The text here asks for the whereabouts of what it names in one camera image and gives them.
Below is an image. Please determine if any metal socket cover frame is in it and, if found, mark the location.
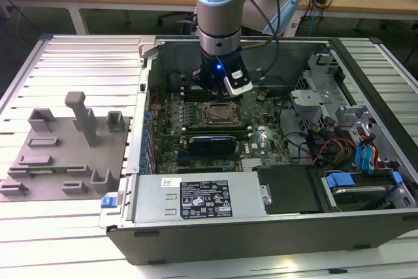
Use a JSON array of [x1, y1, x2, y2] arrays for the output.
[[201, 102, 241, 127]]

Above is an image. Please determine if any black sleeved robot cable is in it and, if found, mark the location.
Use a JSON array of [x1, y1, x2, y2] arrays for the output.
[[248, 0, 283, 76]]

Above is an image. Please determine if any blue flat data cable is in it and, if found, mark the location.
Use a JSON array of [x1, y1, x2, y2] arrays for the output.
[[364, 133, 377, 174], [355, 138, 368, 174]]

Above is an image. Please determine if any silver finned chipset heatsink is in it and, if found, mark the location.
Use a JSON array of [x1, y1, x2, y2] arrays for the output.
[[240, 157, 262, 171]]

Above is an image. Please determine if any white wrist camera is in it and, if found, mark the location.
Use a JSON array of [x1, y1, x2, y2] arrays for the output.
[[223, 69, 254, 98]]

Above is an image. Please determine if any black expansion slot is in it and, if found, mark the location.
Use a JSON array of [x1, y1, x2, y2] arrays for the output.
[[178, 157, 229, 167]]

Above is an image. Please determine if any CPU with silver top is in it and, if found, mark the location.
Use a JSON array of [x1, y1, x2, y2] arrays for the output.
[[210, 107, 233, 122]]

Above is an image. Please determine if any green RAM stick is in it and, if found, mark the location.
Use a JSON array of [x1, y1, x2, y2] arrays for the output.
[[27, 167, 70, 174]]

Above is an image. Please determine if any red yellow black wire bundle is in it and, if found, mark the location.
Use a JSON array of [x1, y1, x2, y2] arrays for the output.
[[312, 137, 357, 166]]

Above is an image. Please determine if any black plastic air shroud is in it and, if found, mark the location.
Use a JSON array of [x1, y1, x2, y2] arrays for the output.
[[254, 165, 324, 215]]

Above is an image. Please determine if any green motherboard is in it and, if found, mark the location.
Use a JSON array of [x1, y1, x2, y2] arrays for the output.
[[148, 88, 293, 175]]

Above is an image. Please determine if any CPU socket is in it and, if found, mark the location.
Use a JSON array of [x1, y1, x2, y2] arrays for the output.
[[200, 101, 242, 127]]

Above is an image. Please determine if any open black PC case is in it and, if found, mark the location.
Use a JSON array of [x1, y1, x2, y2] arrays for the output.
[[97, 35, 418, 266]]

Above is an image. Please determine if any grey power supply unit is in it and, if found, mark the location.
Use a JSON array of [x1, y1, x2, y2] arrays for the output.
[[132, 174, 262, 226]]

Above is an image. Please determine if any hard disk in blue carrier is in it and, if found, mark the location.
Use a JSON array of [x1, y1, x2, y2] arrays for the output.
[[321, 170, 406, 213]]

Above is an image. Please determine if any grey parts rack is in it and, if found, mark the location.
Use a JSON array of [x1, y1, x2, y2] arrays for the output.
[[0, 91, 132, 202]]

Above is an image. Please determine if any grey metal drive cage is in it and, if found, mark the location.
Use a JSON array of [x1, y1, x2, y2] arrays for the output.
[[289, 52, 347, 138]]

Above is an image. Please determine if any blue case latch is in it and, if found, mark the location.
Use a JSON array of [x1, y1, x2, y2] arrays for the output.
[[101, 195, 118, 209]]

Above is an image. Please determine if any black graphics card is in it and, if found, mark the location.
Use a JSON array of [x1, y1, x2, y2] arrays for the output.
[[188, 134, 238, 156]]

